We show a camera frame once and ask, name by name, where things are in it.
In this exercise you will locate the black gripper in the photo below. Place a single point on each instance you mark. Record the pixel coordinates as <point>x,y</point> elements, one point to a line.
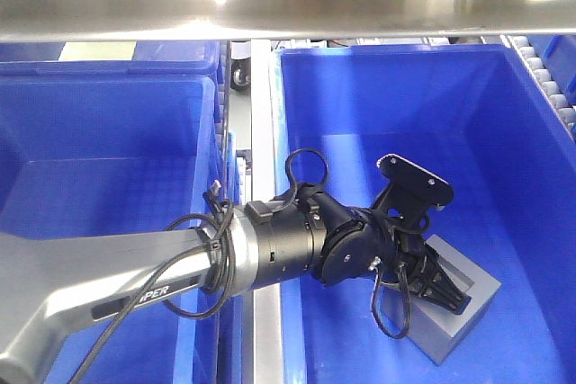
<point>383,236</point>

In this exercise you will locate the gray square base block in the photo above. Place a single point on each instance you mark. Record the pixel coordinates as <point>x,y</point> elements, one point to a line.
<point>446,312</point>

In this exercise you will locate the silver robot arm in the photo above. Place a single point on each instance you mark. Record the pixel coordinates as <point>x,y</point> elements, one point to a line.
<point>51,289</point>

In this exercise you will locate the blue target bin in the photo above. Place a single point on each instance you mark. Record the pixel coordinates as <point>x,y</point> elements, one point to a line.
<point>474,116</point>

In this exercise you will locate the blue bin left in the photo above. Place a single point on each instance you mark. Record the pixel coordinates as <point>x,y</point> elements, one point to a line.
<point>96,156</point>

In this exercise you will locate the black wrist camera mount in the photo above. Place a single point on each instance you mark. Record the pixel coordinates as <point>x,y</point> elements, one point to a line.
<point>410,192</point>

